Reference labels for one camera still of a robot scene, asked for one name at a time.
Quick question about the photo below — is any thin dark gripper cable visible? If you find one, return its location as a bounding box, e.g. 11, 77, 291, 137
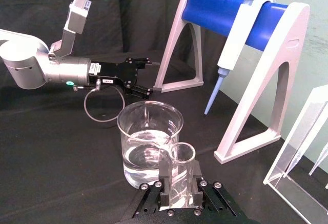
73, 79, 126, 129

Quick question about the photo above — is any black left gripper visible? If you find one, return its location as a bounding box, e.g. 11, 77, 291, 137
88, 56, 161, 100

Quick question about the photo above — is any white pipette with blue tip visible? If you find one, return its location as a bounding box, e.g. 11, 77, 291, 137
204, 0, 269, 115

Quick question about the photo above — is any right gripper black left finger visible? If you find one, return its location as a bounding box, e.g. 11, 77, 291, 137
132, 156, 175, 219

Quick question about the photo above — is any clear acrylic rack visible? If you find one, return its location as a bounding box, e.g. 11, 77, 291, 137
263, 85, 328, 224

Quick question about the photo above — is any grey stand with blue bar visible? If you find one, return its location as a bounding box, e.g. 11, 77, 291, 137
153, 0, 311, 165

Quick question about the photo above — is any black cloth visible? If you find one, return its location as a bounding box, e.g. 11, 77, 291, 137
0, 0, 328, 224

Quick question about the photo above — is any clear pipette tip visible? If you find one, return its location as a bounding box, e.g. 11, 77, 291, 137
308, 154, 328, 176
282, 141, 328, 178

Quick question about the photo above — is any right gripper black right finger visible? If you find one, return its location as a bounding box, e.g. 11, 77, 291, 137
190, 159, 244, 218

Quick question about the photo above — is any clear glass test tube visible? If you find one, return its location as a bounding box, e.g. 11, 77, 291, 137
169, 142, 197, 208

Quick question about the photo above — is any glass beaker with water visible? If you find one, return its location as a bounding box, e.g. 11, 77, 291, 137
117, 100, 184, 190

